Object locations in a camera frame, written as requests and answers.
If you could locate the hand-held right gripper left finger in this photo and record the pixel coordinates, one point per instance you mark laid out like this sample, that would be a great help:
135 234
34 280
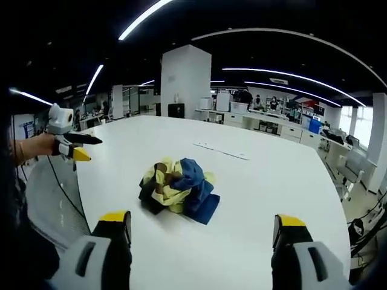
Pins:
99 256

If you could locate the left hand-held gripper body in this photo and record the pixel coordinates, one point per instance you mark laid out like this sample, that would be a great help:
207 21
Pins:
59 119

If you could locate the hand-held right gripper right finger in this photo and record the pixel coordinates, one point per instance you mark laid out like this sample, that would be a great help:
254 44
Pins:
305 256

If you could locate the yellow blue brown garment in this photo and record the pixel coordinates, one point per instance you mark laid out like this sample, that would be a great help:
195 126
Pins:
178 190

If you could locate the person's left hand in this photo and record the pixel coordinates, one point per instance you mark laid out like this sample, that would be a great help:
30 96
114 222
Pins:
42 145

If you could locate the long ceiling light strip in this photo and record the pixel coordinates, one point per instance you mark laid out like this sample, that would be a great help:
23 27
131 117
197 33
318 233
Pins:
142 19
290 75
290 89
94 79
30 96

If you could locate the black backpack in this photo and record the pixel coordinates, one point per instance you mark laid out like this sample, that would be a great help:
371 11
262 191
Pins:
356 234

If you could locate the grey mesh office chair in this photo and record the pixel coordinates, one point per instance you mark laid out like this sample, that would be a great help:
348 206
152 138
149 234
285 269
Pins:
54 205

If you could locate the person's dark clothing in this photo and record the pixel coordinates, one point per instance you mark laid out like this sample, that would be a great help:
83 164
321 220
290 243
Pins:
15 226

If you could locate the white mesh office chair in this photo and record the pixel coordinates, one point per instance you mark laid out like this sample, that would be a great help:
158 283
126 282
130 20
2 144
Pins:
352 169

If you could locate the black cabinet box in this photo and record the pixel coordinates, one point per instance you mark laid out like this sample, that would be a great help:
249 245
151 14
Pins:
176 110

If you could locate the white square pillar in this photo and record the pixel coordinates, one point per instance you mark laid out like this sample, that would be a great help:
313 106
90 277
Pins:
185 81

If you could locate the blue storage bin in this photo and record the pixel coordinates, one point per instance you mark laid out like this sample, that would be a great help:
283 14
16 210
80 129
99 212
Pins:
315 124

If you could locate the row of white cabinets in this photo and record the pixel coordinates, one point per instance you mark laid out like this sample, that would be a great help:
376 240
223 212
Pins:
272 124

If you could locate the white appliance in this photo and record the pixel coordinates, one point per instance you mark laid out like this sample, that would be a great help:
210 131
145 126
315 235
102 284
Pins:
224 101

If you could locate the white storage box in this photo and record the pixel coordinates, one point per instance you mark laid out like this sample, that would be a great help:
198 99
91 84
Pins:
239 107

